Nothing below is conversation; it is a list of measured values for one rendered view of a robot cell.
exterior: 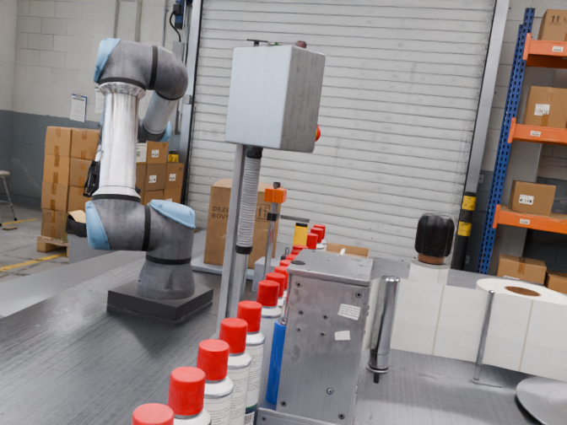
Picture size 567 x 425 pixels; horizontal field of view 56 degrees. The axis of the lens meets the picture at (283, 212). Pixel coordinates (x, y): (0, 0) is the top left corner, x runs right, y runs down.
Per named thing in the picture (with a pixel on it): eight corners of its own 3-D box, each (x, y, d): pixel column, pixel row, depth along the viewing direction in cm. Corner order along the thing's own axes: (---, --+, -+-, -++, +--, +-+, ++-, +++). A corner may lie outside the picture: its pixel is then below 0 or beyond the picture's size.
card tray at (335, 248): (365, 273, 203) (366, 263, 202) (299, 262, 207) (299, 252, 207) (368, 257, 232) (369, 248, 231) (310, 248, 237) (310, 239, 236)
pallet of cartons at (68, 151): (113, 268, 461) (123, 136, 445) (34, 250, 484) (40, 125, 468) (180, 245, 575) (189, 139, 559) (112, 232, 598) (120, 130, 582)
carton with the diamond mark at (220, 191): (272, 271, 181) (282, 193, 177) (202, 263, 181) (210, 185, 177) (274, 252, 211) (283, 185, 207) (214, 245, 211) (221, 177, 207)
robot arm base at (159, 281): (175, 303, 129) (179, 265, 128) (123, 291, 134) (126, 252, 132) (204, 289, 143) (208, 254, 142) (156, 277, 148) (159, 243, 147)
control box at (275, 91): (279, 150, 98) (292, 44, 95) (223, 142, 110) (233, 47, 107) (316, 153, 105) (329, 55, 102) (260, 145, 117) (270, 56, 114)
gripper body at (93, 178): (82, 198, 166) (87, 169, 173) (109, 206, 170) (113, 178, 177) (89, 183, 161) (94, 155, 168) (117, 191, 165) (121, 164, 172)
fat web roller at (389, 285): (388, 375, 102) (402, 282, 100) (364, 371, 103) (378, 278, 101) (388, 366, 107) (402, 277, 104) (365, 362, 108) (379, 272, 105)
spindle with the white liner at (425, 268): (439, 349, 119) (461, 219, 115) (398, 341, 121) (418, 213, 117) (435, 336, 128) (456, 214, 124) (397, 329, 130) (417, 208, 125)
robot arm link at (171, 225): (197, 260, 134) (202, 207, 132) (142, 259, 129) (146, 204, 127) (187, 248, 145) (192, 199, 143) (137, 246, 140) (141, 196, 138)
